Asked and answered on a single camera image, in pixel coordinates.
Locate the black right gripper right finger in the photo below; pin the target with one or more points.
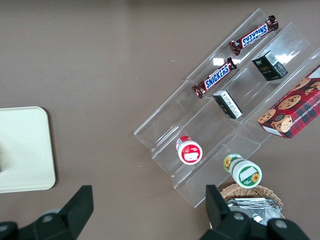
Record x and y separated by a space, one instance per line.
225 225

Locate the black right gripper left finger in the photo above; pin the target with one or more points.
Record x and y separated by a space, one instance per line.
62 220

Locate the light wicker basket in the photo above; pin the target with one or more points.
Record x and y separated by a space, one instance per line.
250 191

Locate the beige plastic serving tray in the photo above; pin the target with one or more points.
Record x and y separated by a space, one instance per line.
25 150

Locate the green lidded sunflower jar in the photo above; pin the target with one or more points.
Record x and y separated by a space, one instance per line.
246 173

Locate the red lidded white jar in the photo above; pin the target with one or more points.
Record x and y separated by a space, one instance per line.
190 152

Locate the clear acrylic stepped shelf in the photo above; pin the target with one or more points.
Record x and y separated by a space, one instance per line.
175 120

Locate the small black carton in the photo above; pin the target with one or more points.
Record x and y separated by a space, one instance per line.
268 67
228 105

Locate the red plaid cookie box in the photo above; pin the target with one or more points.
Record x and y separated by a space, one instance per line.
297 110

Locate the Snickers chocolate bar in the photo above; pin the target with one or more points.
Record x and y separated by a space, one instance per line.
215 78
253 35

